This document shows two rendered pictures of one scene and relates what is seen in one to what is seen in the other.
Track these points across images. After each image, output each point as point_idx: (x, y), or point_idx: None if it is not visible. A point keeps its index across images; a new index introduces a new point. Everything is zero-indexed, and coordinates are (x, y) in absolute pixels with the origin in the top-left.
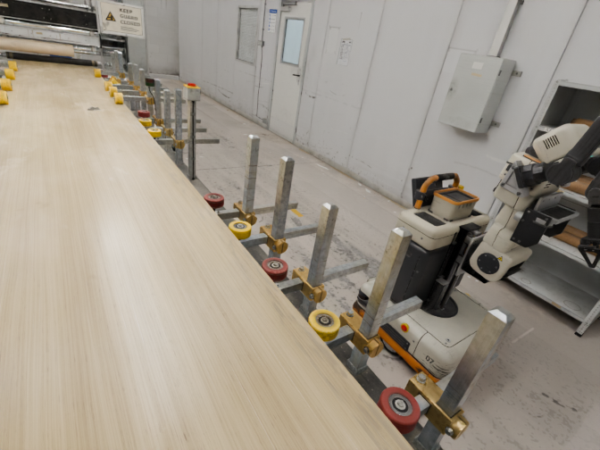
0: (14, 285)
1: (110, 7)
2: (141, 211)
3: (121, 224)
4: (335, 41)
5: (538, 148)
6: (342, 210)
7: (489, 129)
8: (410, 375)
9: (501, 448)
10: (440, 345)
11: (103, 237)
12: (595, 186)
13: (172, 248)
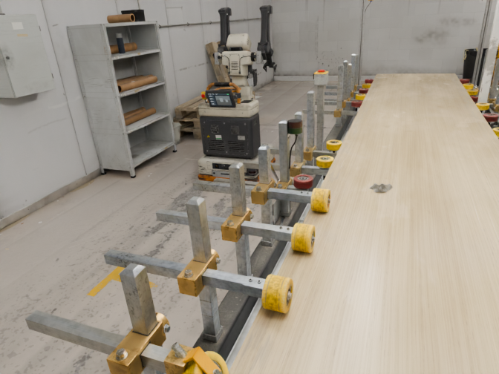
0: (445, 94)
1: None
2: (396, 102)
3: (408, 99)
4: None
5: (246, 46)
6: (73, 246)
7: None
8: (271, 171)
9: (277, 156)
10: (269, 145)
11: (416, 98)
12: (269, 47)
13: (393, 94)
